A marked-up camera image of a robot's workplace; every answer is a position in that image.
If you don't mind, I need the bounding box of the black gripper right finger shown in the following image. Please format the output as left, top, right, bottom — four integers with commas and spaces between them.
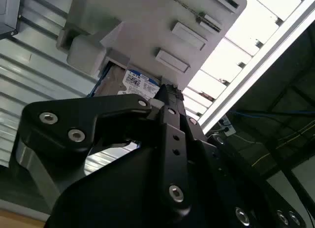
171, 88, 254, 227

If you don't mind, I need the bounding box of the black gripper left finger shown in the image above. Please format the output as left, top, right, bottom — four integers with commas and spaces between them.
11, 83, 193, 214

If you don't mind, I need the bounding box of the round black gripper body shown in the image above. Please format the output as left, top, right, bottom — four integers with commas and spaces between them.
46, 135, 312, 228

